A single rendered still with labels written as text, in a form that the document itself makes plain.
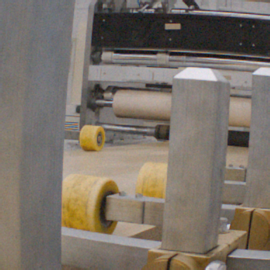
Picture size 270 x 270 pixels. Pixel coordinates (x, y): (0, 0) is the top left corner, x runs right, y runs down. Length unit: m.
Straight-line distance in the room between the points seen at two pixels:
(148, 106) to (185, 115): 2.51
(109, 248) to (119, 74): 2.51
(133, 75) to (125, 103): 0.13
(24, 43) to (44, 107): 0.03
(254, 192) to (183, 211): 0.25
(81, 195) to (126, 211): 0.06
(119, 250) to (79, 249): 0.04
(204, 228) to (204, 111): 0.08
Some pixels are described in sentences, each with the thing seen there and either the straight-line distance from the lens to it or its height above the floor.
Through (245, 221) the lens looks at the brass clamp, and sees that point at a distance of 0.72.
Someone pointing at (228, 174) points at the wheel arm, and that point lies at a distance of 1.31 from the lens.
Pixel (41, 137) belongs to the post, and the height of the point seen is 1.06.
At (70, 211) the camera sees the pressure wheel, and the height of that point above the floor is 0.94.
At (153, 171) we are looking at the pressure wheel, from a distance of 1.08.
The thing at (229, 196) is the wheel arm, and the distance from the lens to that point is 1.06.
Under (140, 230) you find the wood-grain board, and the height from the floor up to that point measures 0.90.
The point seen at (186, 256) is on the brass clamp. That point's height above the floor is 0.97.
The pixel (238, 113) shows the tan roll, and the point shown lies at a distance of 2.88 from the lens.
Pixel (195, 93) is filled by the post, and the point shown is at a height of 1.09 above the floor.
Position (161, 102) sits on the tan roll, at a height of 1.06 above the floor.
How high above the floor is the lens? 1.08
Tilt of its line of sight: 3 degrees down
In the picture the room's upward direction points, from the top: 3 degrees clockwise
